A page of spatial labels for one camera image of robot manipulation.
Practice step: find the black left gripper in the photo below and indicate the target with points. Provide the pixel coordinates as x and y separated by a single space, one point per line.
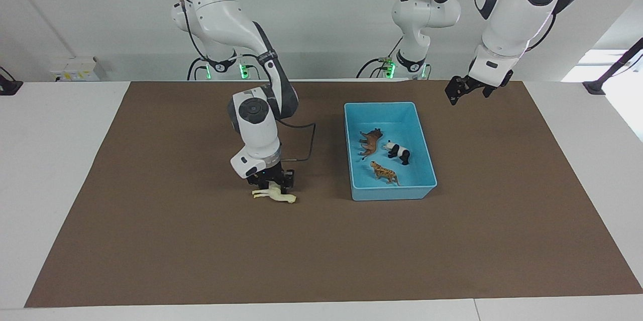
477 85

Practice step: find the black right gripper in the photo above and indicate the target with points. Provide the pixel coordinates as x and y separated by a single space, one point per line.
266 175

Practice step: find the cream llama toy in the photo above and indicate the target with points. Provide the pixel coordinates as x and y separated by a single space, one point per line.
276 196

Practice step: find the black and white panda toy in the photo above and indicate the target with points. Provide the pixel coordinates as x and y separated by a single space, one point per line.
399 151

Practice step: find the brown lion toy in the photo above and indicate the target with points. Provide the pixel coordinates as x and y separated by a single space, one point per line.
371 144

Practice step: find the orange striped tiger toy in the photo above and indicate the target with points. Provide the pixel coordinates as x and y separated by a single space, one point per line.
385 174

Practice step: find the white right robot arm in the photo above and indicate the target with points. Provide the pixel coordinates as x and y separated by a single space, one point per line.
226 14

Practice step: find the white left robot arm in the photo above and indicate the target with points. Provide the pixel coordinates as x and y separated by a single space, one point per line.
512 19

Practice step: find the light blue storage box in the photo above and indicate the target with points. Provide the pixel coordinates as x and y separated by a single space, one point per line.
417 190

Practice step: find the brown table mat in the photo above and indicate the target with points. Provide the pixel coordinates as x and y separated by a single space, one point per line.
301 250

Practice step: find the black slanted camera stand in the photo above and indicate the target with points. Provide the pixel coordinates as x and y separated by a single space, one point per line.
610 72

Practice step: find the white wall power box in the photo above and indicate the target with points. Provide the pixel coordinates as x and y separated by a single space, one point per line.
78 70

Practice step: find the black clamp mount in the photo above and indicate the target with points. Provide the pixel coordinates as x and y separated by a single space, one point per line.
9 85

